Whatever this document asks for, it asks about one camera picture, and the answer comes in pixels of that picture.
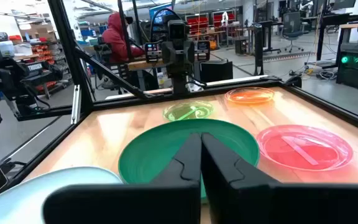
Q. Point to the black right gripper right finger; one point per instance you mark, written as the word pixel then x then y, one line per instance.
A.
pixel 259 202

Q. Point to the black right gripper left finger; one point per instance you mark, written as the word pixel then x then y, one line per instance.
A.
pixel 154 202

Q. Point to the opaque green plastic plate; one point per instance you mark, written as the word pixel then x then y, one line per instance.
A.
pixel 154 149

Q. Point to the red translucent plastic plate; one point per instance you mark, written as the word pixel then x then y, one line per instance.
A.
pixel 303 155

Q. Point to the green translucent plastic plate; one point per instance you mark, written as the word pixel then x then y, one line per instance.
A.
pixel 179 113

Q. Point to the orange translucent plastic plate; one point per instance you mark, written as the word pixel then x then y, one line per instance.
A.
pixel 249 96

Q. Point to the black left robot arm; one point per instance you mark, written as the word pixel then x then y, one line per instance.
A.
pixel 177 56

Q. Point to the black Trossen-labelled robot arm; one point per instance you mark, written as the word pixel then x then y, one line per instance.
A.
pixel 11 74

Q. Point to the wooden workbench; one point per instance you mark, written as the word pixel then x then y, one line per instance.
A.
pixel 145 65

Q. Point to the black cabinet box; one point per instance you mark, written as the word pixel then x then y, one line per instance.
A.
pixel 216 71

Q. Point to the white plastic plate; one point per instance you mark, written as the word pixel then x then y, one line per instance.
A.
pixel 11 202

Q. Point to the black box with blue display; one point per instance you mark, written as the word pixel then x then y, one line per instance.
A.
pixel 203 50
pixel 152 53

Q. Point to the black computer with green lights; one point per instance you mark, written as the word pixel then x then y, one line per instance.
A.
pixel 356 74

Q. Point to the person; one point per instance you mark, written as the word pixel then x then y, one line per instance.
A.
pixel 117 40

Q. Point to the black office chair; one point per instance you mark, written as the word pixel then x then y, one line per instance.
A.
pixel 291 23

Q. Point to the rack of red bins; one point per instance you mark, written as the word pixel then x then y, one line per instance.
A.
pixel 197 24
pixel 219 19

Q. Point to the blue computer monitor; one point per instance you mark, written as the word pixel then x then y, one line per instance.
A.
pixel 162 18

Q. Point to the shelf with orange bins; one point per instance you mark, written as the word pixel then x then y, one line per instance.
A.
pixel 42 51

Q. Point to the wooden-topped desk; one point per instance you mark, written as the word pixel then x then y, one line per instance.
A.
pixel 356 25

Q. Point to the brown cardboard box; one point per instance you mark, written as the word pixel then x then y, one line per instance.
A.
pixel 39 31

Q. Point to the silver aluminium bracket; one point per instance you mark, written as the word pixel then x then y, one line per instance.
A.
pixel 76 104

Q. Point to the black standing post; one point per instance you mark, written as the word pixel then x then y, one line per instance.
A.
pixel 258 49

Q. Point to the black aluminium table frame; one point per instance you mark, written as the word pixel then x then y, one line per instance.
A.
pixel 70 56

